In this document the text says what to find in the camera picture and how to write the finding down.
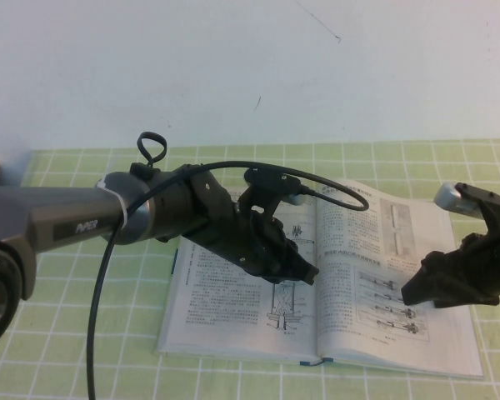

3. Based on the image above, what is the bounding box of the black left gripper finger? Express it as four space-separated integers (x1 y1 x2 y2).
270 261 317 288
281 239 320 278

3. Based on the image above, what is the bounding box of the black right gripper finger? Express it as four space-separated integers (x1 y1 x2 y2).
402 276 443 309
402 251 446 289

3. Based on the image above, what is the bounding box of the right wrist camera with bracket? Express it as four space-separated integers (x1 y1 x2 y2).
435 182 500 251

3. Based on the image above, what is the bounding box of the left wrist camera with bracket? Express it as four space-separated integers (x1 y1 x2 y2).
239 166 308 222

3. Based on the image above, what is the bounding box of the technical book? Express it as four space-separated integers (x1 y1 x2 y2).
156 178 485 381

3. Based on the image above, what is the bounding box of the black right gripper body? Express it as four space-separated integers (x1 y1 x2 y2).
436 232 500 310

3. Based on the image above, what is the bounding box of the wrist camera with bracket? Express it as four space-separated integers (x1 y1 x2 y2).
435 182 500 251
239 166 308 222

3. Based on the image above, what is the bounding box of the long black camera cable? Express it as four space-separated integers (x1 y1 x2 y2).
87 160 370 400

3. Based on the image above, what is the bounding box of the green checked tablecloth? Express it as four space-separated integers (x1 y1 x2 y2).
0 139 500 400

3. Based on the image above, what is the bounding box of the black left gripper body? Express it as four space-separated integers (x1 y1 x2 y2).
178 170 301 284

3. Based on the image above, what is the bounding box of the white zip tie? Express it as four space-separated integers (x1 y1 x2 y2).
96 177 130 228

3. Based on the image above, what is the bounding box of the short black cable loop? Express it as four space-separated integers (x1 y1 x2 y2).
135 130 168 168

